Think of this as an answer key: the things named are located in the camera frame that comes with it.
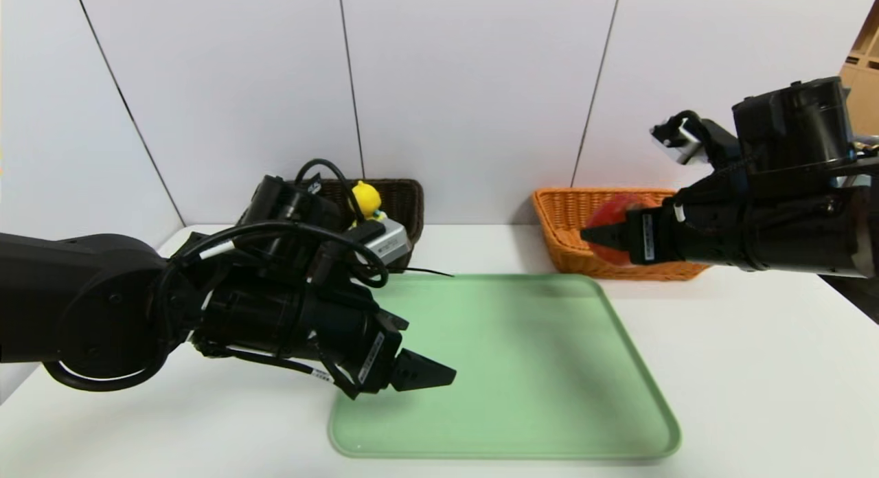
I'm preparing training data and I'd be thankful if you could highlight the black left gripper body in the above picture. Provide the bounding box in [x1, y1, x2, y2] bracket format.
[297, 285, 410, 400]

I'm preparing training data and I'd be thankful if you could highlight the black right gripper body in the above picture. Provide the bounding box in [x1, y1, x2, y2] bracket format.
[626, 172, 751, 270]

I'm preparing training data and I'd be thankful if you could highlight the red apple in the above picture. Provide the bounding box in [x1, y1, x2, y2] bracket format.
[584, 194, 652, 268]

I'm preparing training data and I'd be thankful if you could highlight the yellow duck toy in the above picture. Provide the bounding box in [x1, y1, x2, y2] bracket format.
[350, 181, 385, 226]

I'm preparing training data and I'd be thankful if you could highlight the orange wicker basket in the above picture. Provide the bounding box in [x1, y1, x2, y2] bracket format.
[531, 188, 711, 282]

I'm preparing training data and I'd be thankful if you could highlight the dark brown wicker basket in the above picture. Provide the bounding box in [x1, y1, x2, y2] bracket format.
[317, 179, 425, 274]

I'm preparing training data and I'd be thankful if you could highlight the light green plastic tray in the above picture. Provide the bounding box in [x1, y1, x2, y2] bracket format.
[328, 273, 682, 459]

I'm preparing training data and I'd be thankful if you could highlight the dark wicker bin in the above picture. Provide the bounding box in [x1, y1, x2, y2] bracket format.
[821, 275, 879, 326]

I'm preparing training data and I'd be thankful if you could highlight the light wooden shelf unit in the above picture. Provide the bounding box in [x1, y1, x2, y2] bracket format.
[839, 0, 879, 137]

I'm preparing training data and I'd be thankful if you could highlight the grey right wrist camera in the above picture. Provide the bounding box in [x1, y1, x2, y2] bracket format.
[650, 111, 707, 166]

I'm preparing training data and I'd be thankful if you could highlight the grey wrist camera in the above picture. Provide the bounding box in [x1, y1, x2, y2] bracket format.
[650, 111, 707, 166]
[356, 216, 413, 267]

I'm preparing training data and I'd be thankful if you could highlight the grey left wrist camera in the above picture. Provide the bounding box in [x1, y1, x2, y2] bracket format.
[356, 216, 413, 267]

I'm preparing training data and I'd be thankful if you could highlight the black left camera cable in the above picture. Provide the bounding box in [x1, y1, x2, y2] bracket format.
[295, 158, 368, 221]

